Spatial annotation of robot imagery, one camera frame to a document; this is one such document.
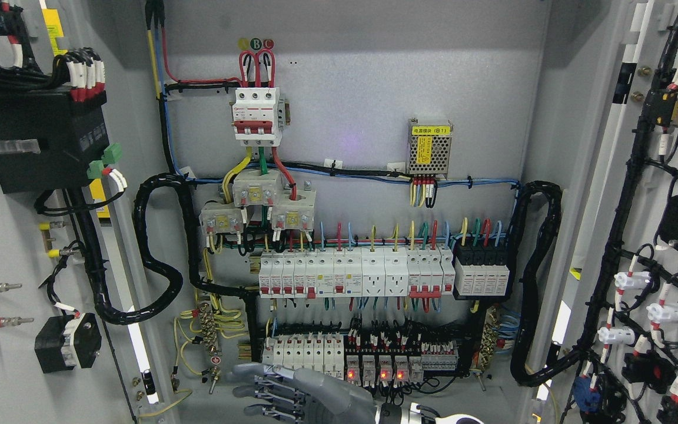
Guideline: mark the white socket breaker row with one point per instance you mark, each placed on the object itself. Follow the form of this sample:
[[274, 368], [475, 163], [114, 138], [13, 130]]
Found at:
[[361, 271]]

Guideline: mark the grey cabinet door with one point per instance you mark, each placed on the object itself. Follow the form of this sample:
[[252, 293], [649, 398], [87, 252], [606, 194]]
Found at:
[[612, 289], [130, 375]]

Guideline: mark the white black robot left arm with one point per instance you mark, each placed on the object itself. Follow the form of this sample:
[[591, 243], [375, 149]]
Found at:
[[417, 413]]

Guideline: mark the white red main breaker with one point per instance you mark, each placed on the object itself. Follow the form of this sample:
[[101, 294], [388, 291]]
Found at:
[[259, 117]]

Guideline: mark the black meter rear housing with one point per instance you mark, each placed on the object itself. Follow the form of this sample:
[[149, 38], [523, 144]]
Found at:
[[49, 141]]

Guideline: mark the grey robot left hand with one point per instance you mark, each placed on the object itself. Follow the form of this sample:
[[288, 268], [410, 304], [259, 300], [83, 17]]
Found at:
[[301, 396]]

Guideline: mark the grey current transformers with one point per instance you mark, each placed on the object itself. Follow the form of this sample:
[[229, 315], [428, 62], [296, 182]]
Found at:
[[266, 193]]

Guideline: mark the black selector switch rear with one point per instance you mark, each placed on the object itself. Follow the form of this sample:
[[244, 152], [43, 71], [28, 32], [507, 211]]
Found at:
[[66, 342]]

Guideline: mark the relay terminal block row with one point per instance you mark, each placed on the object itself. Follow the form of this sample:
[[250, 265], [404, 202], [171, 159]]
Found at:
[[366, 358]]

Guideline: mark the black surge protector block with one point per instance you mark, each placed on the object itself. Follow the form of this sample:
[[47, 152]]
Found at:
[[481, 272]]

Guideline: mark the metal mesh power supply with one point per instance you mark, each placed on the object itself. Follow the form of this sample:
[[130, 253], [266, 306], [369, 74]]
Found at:
[[429, 141]]

